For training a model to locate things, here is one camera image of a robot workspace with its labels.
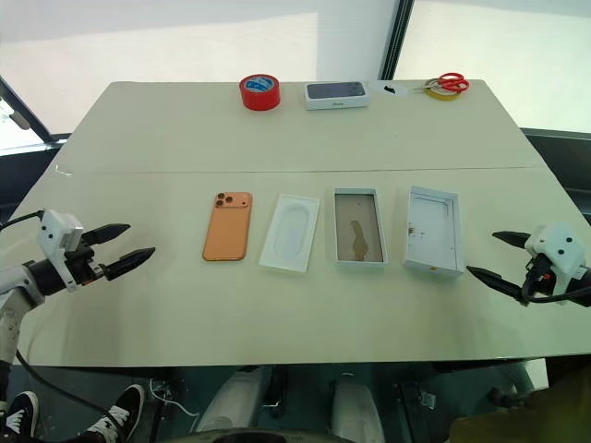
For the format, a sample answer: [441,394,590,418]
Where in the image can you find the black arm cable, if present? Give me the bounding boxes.
[520,265,591,306]
[0,210,108,416]

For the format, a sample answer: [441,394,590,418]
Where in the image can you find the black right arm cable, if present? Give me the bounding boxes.
[520,265,591,306]

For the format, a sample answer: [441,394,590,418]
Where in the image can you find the white phone box base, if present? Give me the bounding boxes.
[332,186,391,270]

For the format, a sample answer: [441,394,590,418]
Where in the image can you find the white rounded robot leg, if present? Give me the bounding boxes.
[195,367,265,436]
[331,367,385,443]

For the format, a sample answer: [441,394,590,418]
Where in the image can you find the black window frame post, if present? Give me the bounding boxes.
[377,0,415,82]

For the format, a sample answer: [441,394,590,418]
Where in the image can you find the red handled scissors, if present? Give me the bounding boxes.
[412,72,471,94]

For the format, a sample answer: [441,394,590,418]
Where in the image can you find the orange smartphone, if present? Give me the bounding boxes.
[201,190,254,264]

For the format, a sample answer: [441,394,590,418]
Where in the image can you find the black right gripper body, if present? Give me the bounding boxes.
[520,252,556,297]

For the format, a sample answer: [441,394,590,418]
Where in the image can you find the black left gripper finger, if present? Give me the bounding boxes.
[82,223,132,246]
[103,246,157,282]

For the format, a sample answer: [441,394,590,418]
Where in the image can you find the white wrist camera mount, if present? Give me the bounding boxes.
[37,209,85,293]
[525,221,591,297]

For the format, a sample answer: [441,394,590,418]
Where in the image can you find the white phone box lid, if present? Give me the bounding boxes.
[403,185,464,282]

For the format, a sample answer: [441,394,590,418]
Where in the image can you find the closed white phone box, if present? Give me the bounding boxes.
[303,79,372,113]

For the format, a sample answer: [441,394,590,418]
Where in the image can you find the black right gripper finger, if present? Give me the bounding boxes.
[491,230,533,253]
[466,265,526,304]

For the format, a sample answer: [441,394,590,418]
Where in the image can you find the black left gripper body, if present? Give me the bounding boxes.
[65,232,111,288]

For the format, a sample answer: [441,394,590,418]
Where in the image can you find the red tape roll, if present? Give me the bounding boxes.
[238,73,283,113]

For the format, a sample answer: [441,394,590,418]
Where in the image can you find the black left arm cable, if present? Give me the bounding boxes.
[0,210,108,416]

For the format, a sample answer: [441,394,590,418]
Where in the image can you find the white moulded insert tray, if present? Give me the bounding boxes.
[258,193,322,275]

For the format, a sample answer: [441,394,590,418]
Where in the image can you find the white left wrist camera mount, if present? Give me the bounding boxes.
[37,209,85,293]

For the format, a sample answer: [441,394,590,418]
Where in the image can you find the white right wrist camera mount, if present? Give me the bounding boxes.
[525,221,591,297]

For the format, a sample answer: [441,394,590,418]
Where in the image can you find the dark slanted window frame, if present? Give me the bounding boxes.
[0,75,71,150]

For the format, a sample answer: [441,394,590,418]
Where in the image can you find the black and white sneaker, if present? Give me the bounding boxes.
[0,390,41,443]
[84,383,146,443]

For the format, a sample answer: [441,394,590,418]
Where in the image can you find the yellow tape roll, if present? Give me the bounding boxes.
[424,78,468,101]

